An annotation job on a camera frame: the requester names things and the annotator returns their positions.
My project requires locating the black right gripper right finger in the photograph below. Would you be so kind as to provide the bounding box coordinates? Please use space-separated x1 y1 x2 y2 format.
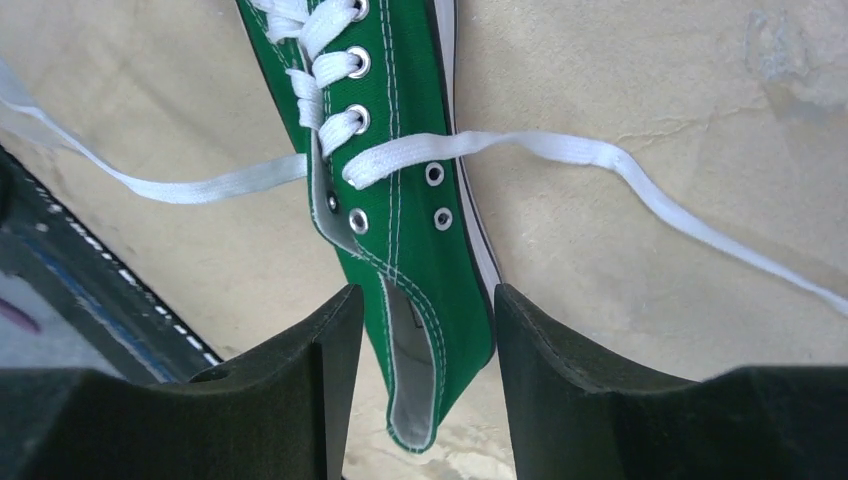
495 284 847 479

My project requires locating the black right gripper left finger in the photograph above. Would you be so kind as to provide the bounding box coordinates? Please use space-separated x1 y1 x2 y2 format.
1 285 364 479

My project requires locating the green canvas sneaker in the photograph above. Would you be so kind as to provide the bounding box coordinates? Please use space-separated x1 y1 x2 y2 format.
238 1 500 453

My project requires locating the white shoelace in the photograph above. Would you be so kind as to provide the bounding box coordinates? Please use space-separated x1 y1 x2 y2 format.
1 1 847 313

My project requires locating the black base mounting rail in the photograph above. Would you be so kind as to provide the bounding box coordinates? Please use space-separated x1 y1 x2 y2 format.
1 151 222 383

